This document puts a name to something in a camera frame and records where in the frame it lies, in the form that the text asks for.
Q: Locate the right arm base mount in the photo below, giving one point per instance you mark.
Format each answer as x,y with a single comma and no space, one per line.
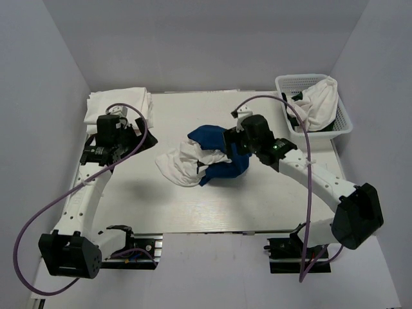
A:
284,258

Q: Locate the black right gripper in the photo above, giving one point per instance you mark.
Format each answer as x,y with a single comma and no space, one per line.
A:
233,136

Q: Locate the folded white t-shirt stack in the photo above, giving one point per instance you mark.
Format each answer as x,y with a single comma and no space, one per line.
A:
133,98

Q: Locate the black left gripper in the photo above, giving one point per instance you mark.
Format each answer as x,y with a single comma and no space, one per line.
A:
128,129

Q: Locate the folded pink t-shirt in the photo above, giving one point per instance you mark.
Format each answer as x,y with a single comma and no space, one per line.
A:
138,131

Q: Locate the white t-shirt black print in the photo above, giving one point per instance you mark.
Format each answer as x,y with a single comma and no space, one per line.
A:
186,166

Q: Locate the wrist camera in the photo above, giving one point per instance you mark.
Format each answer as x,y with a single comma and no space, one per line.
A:
120,111
241,113

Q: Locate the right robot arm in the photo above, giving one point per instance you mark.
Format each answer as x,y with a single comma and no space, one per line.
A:
357,211

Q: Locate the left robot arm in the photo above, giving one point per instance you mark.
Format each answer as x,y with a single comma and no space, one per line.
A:
73,249

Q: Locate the white plastic laundry basket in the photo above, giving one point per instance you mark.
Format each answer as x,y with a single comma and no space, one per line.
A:
341,126

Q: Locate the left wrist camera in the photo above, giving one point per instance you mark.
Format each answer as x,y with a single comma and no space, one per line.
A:
120,111

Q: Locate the white t-shirt green trim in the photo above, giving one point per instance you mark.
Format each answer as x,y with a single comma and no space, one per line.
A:
314,97

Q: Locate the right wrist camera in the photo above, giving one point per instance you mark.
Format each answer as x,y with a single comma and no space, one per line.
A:
241,113

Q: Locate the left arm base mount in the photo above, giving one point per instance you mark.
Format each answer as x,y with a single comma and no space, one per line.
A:
142,252

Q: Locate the blue Mickey Mouse t-shirt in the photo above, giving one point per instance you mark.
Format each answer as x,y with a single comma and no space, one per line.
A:
210,137

